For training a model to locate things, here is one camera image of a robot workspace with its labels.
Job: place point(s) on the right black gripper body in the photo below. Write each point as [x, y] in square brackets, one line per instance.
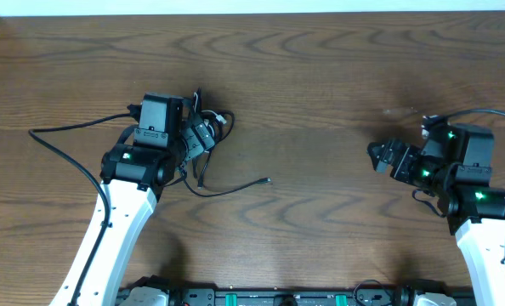
[396, 157]

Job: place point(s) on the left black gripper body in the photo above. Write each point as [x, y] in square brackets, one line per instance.
[199, 137]

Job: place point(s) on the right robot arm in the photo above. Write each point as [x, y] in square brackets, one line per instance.
[454, 166]

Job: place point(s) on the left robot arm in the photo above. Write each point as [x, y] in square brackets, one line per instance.
[168, 132]

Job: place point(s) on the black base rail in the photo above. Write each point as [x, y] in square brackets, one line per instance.
[155, 290]

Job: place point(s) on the clear tape piece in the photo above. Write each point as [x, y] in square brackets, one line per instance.
[401, 111]

